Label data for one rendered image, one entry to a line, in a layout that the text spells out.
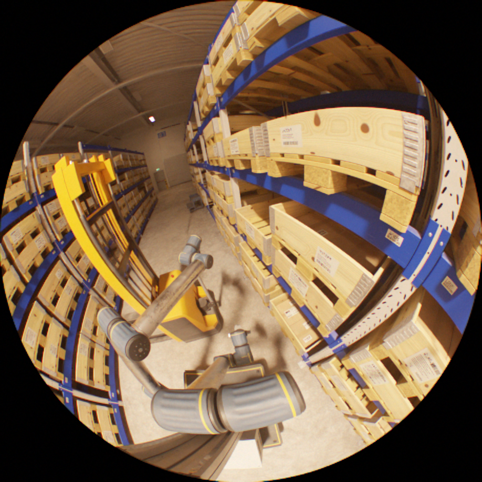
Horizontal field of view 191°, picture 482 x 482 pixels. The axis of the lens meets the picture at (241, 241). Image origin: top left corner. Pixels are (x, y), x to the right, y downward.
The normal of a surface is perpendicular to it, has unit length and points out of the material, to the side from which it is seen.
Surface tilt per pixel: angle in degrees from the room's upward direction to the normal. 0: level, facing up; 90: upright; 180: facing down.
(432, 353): 90
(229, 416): 6
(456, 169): 90
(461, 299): 90
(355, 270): 90
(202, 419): 7
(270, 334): 0
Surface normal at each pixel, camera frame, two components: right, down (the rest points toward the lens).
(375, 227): -0.91, 0.33
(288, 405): -0.07, -0.66
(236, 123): 0.38, 0.50
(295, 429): -0.14, -0.80
